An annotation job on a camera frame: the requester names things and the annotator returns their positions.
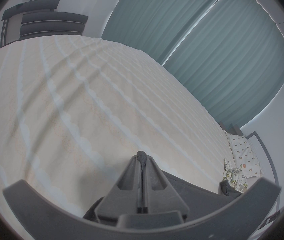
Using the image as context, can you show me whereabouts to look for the black shorts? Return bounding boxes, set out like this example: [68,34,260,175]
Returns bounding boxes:
[219,180,242,199]

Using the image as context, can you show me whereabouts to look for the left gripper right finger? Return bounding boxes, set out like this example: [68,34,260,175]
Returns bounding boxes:
[142,151,190,217]

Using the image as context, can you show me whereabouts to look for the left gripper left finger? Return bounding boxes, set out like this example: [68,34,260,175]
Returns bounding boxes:
[94,151,143,222]

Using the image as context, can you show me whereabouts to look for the bed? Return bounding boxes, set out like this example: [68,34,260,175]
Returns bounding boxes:
[0,34,281,218]

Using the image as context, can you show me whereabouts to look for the white printed pillow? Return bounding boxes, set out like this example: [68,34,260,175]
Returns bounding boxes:
[226,133,261,178]

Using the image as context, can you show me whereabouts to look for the blue-green curtain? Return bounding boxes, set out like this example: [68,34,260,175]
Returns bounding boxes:
[101,0,233,64]
[163,0,284,128]

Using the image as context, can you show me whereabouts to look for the white printed pyjama top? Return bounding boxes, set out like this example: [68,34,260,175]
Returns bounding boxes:
[222,158,248,192]

